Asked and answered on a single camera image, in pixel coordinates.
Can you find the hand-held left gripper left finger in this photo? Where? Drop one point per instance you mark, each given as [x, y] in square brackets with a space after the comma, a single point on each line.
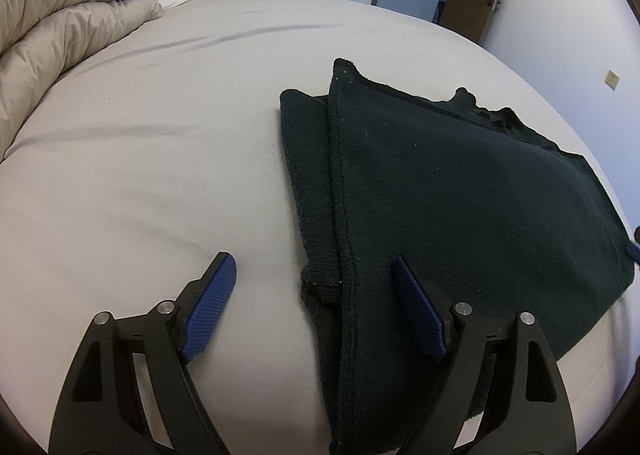
[210, 305]

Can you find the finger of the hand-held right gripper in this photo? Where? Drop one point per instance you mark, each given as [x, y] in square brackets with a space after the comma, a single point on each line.
[635, 247]

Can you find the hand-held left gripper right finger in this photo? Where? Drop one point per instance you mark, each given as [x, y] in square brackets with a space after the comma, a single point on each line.
[420, 315]

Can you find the beige wall switch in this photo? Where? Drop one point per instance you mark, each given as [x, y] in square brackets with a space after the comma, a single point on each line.
[612, 79]

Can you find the beige duvet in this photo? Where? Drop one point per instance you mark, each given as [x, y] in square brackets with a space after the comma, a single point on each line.
[60, 25]

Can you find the dark green sweater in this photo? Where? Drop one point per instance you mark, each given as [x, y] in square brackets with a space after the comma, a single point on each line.
[450, 195]

